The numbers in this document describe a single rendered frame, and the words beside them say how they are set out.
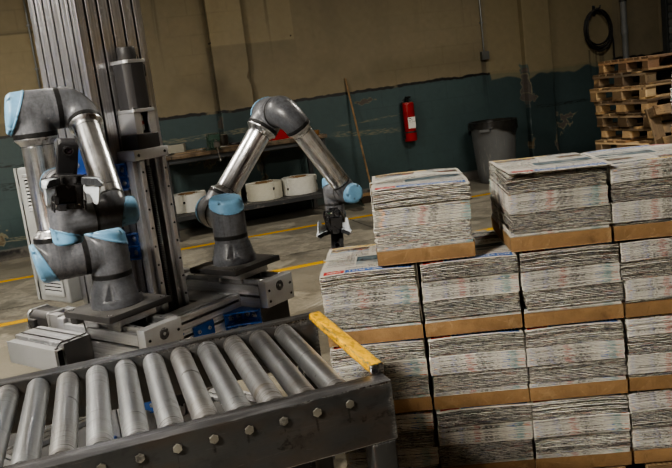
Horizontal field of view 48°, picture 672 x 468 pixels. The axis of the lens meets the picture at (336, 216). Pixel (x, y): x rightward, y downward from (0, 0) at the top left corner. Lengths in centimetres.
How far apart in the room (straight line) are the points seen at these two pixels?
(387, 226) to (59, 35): 118
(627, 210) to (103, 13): 168
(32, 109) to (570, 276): 158
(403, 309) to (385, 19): 736
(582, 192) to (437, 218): 42
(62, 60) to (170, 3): 627
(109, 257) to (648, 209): 154
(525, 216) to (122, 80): 129
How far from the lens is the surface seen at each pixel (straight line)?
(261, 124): 274
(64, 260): 223
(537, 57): 1024
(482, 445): 242
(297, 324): 192
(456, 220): 220
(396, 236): 220
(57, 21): 256
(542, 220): 223
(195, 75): 874
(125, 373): 177
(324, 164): 272
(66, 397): 171
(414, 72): 949
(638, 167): 227
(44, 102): 221
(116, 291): 226
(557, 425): 243
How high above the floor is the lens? 136
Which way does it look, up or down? 10 degrees down
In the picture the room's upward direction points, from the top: 7 degrees counter-clockwise
